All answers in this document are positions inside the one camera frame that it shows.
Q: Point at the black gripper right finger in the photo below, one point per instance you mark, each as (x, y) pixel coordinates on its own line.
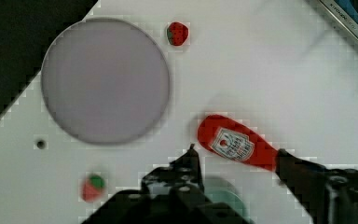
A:
(330, 196)

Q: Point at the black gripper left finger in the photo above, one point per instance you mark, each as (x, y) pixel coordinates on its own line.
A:
(185, 170)

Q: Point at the red ketchup bottle toy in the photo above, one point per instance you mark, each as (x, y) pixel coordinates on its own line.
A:
(236, 142)

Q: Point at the green metal mug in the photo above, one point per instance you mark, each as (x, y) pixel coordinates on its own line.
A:
(219, 190)

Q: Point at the light red strawberry toy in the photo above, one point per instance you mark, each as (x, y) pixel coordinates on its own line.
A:
(93, 188)

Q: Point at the grey round plate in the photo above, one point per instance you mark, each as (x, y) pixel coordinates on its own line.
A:
(105, 81)

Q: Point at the dark red strawberry toy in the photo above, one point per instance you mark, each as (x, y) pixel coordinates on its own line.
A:
(177, 33)

